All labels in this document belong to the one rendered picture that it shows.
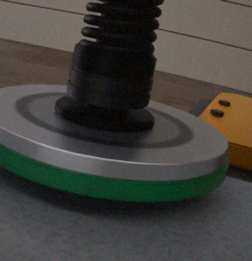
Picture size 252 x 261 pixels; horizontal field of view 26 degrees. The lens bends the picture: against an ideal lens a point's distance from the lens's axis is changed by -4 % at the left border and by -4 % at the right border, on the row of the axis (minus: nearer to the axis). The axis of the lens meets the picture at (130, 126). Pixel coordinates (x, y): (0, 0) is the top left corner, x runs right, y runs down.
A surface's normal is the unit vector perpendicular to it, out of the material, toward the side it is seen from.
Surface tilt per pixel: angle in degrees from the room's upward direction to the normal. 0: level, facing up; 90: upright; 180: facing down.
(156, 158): 0
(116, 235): 0
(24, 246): 0
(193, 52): 90
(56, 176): 90
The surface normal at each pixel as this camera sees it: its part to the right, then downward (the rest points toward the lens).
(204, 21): -0.25, 0.22
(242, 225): 0.18, -0.95
